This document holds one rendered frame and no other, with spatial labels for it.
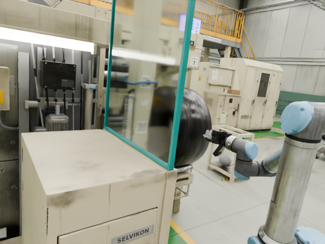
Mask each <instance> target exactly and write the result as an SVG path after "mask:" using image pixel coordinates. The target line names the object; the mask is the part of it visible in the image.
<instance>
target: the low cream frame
mask: <svg viewBox="0 0 325 244"><path fill-rule="evenodd" d="M220 129H221V130H224V131H226V132H228V133H231V134H232V135H233V136H235V137H238V138H241V139H244V138H245V137H250V140H249V141H251V142H253V141H254V136H255V134H253V133H250V132H246V131H243V130H240V129H237V128H234V127H231V126H228V125H213V127H212V130H220ZM228 129H230V130H228ZM231 130H233V131H231ZM234 131H236V132H234ZM237 132H239V133H237ZM240 133H242V134H240ZM213 145H214V143H212V142H210V145H209V151H208V157H207V166H206V169H207V170H209V169H210V167H211V168H213V169H215V170H217V171H219V172H221V173H222V174H224V175H226V176H228V177H230V183H234V179H235V178H237V177H236V176H235V175H234V168H235V161H236V153H235V156H234V161H233V164H232V165H233V166H231V165H230V164H231V162H232V160H231V158H230V156H228V155H226V154H224V150H223V152H222V153H221V154H220V157H219V160H218V161H214V162H211V157H212V151H213Z"/></svg>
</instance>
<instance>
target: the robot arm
mask: <svg viewBox="0 0 325 244"><path fill-rule="evenodd" d="M281 128H282V130H283V132H285V134H284V135H285V138H284V142H283V146H282V147H281V148H280V149H278V150H277V151H276V152H274V153H273V154H272V155H270V156H269V157H267V158H265V159H264V160H262V161H253V159H255V158H256V157H257V154H258V146H257V145H256V144H255V143H253V142H251V141H247V140H244V139H241V138H238V137H235V136H233V135H232V134H231V133H228V132H226V131H224V130H222V131H221V129H220V130H219V131H218V130H210V132H209V131H208V130H207V131H206V133H205V135H203V137H204V138H205V139H206V140H207V141H209V142H212V143H214V144H218V145H219V146H218V147H217V149H216V150H215V151H214V153H213V155H214V156H220V154H221V153H222V152H223V150H224V149H225V148H226V149H227V150H229V151H232V152H234V153H236V161H235V168H234V175H235V176H236V177H237V178H239V179H241V180H246V181H247V180H249V179H250V177H275V176H276V178H275V182H274V187H273V191H272V195H271V200H270V204H269V208H268V213H267V217H266V223H265V224H264V225H262V226H260V228H259V229H258V234H257V236H254V235H253V236H250V237H249V238H248V241H247V244H325V235H324V234H322V233H320V232H319V231H317V230H315V229H312V228H309V227H297V223H298V219H299V216H300V212H301V208H302V205H303V201H304V197H305V194H306V190H307V187H308V183H309V180H310V175H311V172H312V168H313V164H314V161H315V157H316V154H317V150H318V148H319V147H321V146H323V145H324V144H325V103H320V102H308V101H302V102H293V103H291V104H290V105H288V106H287V107H286V108H285V109H284V111H283V113H282V115H281ZM296 227H297V228H296Z"/></svg>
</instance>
